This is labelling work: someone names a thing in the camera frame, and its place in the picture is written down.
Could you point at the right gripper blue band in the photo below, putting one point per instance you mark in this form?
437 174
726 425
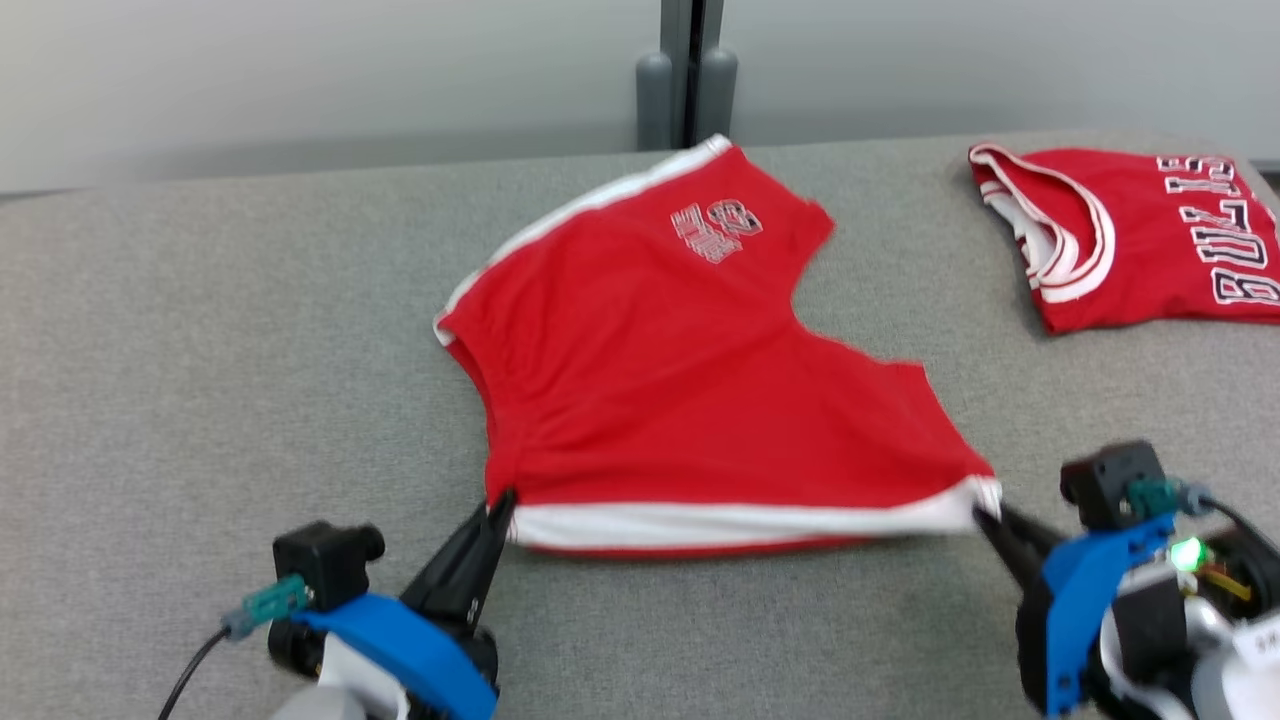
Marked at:
1075 590

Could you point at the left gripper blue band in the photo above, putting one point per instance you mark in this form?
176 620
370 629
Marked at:
420 650

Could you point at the red shorts with white trim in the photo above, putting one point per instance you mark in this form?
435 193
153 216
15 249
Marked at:
680 400

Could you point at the red Bulls basketball jersey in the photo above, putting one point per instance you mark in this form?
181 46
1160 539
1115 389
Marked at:
1150 240

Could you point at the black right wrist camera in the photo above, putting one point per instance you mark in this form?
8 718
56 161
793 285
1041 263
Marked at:
1110 480

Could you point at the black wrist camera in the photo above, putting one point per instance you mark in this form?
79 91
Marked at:
325 560
1110 480

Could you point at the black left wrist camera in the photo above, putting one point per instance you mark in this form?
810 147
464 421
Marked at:
325 560

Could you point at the grey cylindrical post bumper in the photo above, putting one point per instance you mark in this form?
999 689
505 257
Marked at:
718 95
654 100

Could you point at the grey metal partition post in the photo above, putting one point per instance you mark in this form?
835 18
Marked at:
692 60

